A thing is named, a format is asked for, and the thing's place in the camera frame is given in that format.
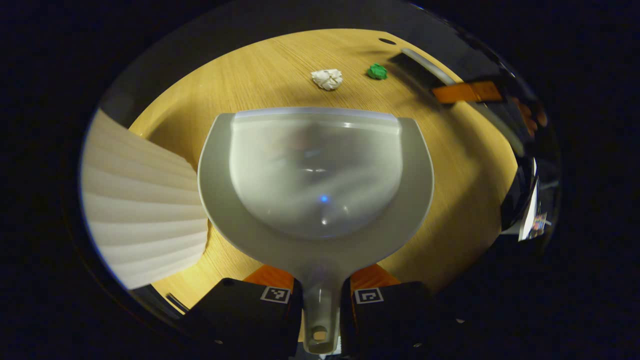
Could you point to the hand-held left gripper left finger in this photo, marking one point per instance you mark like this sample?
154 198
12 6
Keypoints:
240 315

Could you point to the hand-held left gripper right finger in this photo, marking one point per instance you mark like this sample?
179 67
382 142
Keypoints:
390 325

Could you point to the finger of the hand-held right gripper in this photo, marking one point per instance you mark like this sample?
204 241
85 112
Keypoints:
465 92

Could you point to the green paper scrap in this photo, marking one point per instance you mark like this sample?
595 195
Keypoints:
377 71

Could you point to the white paper ball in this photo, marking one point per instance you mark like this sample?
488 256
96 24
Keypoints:
327 79

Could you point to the white garbage bin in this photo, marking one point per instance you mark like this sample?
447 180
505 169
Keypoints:
140 210

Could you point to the white dustpan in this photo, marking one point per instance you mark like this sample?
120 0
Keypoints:
315 175

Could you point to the wooden desktop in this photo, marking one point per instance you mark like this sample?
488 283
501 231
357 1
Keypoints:
450 200

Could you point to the white printed card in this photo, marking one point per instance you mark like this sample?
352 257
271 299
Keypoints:
532 215

